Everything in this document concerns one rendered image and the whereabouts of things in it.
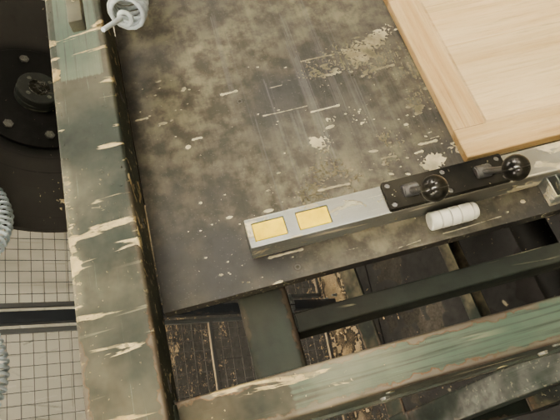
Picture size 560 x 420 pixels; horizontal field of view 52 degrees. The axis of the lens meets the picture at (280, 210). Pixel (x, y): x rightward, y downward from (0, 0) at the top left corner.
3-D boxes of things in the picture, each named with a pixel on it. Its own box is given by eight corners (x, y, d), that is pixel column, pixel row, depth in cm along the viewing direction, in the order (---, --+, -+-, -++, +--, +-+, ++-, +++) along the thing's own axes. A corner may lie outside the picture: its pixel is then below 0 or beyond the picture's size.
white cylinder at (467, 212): (430, 234, 91) (477, 222, 91) (434, 226, 88) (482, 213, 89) (423, 217, 92) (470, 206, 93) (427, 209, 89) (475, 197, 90)
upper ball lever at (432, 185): (422, 198, 90) (456, 198, 77) (398, 204, 90) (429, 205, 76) (416, 175, 90) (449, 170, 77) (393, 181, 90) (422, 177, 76)
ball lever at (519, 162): (493, 180, 91) (539, 177, 78) (471, 186, 91) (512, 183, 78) (487, 157, 91) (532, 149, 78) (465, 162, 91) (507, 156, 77)
